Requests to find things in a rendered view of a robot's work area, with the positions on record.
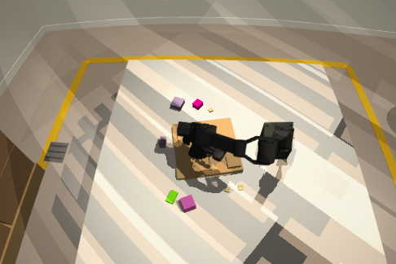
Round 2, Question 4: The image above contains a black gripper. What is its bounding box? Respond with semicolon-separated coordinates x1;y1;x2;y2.
183;137;227;162

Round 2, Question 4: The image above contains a pink cube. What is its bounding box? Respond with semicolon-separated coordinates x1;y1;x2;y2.
180;195;196;213

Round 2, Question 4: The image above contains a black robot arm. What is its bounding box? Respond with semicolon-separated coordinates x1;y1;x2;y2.
177;121;294;166

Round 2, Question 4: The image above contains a small green block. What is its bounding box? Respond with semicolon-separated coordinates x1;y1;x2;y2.
165;190;178;205

